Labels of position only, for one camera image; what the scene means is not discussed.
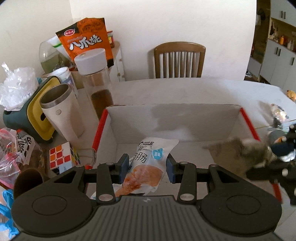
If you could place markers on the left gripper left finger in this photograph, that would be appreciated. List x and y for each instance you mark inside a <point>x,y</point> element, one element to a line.
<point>109,174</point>

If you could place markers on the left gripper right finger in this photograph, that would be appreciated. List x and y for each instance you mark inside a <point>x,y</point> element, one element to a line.
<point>185,174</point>

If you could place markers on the white sausage snack packet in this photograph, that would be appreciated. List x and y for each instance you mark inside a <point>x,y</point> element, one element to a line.
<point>146,165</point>

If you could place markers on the olive foil snack packet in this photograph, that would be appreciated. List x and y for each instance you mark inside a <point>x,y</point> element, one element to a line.
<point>240,155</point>

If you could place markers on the clear bag of pastries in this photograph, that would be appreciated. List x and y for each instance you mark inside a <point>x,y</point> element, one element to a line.
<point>279,115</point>

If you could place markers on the yellow spotted plush toy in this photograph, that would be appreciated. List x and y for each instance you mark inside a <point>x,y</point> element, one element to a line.
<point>291,95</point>

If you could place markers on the rubiks cube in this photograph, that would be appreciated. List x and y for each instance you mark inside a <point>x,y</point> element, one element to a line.
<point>63,157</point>

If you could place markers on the white steel tumbler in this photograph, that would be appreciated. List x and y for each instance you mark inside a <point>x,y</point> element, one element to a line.
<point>60,106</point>

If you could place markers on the red white snack bag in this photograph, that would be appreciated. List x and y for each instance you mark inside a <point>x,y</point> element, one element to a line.
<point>19,151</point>

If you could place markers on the green yellow tissue box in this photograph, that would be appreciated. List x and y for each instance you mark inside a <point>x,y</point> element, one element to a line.
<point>31,118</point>

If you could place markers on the white drawer sideboard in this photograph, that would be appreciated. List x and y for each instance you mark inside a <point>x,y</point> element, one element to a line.
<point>116,72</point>

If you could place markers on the white printed can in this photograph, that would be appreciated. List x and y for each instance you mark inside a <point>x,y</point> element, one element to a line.
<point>65,76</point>

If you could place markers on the blue rubber glove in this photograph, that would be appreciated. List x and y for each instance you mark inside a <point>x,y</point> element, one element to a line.
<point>8,228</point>

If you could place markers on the glass bottle white lid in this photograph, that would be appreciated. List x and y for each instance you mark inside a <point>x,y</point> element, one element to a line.
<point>92,66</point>

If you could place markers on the wooden chair far side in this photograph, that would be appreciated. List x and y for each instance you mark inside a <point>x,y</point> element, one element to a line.
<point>179,60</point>

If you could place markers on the clear plastic bag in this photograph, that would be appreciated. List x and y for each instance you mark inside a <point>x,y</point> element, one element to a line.
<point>18,87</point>

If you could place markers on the glass fish bowl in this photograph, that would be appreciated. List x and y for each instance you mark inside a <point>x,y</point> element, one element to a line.
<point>52,55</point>

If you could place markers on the red sauce jar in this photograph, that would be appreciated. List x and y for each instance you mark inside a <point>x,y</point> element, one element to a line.
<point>110,38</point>

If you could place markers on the orange snack bag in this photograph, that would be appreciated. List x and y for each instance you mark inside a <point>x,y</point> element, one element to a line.
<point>85,35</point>

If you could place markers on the grey wall cabinet unit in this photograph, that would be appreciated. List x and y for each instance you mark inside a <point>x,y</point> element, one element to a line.
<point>272,58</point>

